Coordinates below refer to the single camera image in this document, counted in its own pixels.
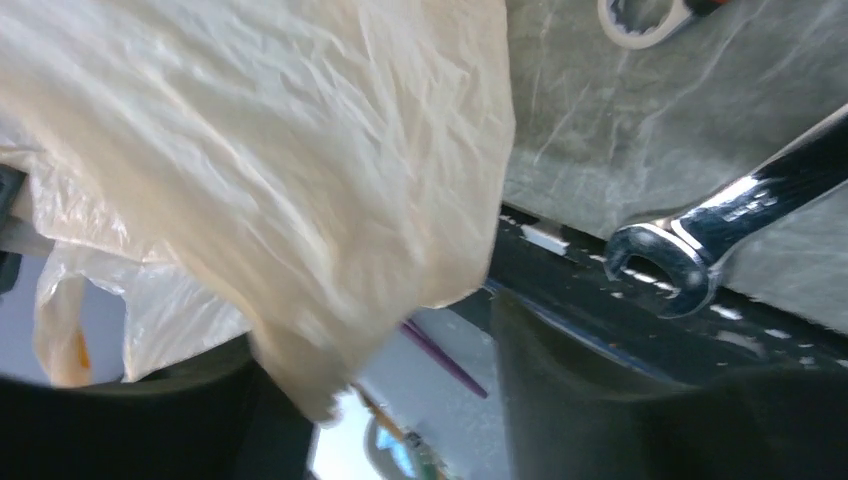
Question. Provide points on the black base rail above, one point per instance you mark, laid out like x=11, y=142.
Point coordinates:
x=558, y=273

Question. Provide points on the silver combination wrench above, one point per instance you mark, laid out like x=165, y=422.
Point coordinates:
x=693, y=244

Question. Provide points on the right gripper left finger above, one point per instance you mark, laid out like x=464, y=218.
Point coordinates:
x=217, y=415

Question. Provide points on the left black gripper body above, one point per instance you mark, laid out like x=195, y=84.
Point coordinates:
x=12, y=181

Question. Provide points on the translucent orange plastic bag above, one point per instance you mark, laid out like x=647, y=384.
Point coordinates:
x=312, y=172

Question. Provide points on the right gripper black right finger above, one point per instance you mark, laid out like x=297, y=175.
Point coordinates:
x=574, y=413

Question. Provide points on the red-handled adjustable wrench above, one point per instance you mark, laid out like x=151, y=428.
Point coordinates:
x=637, y=28

